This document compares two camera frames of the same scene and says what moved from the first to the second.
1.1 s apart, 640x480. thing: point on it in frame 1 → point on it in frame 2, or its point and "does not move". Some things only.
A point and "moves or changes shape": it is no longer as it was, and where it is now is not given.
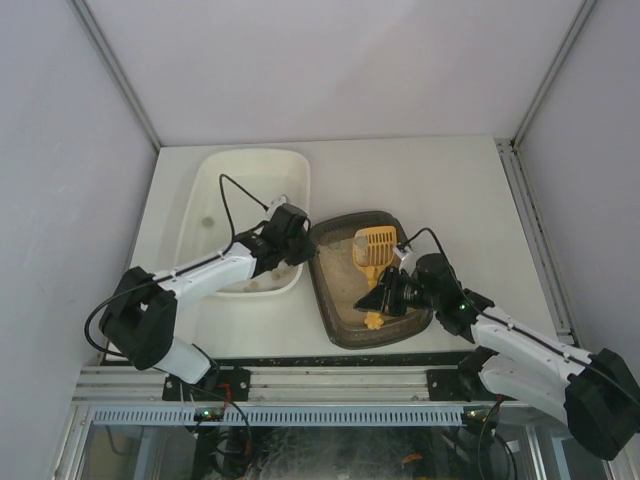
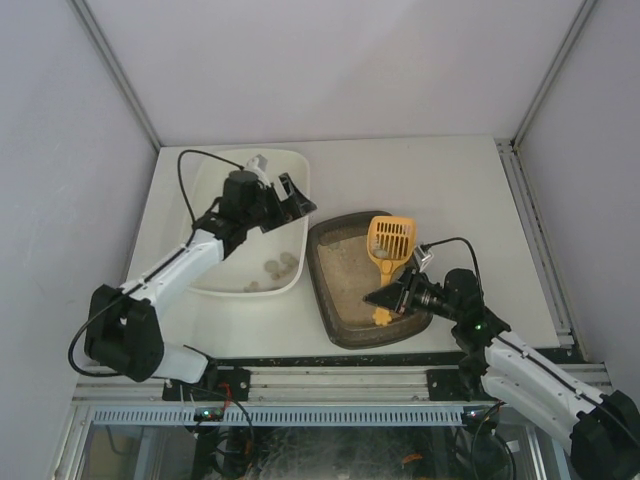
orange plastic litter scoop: x=372 y=249 moves or changes shape
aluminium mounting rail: x=114 y=386 does not move
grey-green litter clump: x=253 y=286 does not move
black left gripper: x=304 y=248 → x=278 y=207
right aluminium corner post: x=581 y=14 does not move
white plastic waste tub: x=230 y=191 does not move
